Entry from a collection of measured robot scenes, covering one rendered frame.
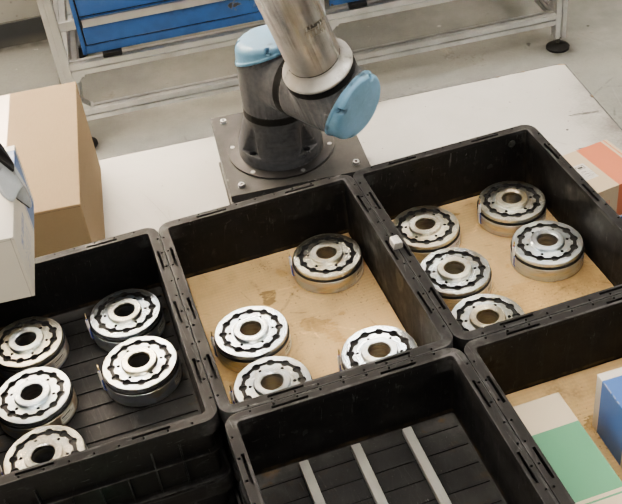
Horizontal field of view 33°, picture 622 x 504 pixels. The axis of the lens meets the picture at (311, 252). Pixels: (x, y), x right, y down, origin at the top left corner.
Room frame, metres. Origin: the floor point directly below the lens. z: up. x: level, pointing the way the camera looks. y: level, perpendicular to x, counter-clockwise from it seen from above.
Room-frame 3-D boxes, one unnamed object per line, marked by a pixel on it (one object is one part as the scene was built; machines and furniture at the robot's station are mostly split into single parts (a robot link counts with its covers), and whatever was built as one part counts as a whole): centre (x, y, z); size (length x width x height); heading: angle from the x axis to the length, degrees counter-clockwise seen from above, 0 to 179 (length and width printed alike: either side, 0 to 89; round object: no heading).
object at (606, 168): (1.41, -0.49, 0.74); 0.16 x 0.12 x 0.07; 110
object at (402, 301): (1.05, 0.03, 0.87); 0.40 x 0.30 x 0.11; 13
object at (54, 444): (0.86, 0.36, 0.86); 0.05 x 0.05 x 0.01
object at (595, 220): (1.12, -0.26, 0.87); 0.40 x 0.30 x 0.11; 13
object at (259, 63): (1.55, 0.02, 0.97); 0.13 x 0.12 x 0.14; 42
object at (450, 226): (1.21, -0.17, 0.86); 0.10 x 0.10 x 0.01
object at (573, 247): (1.13, -0.34, 0.86); 0.10 x 0.10 x 0.01
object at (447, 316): (1.12, -0.26, 0.92); 0.40 x 0.30 x 0.02; 13
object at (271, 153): (1.56, 0.03, 0.85); 0.15 x 0.15 x 0.10
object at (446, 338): (1.05, 0.03, 0.92); 0.40 x 0.30 x 0.02; 13
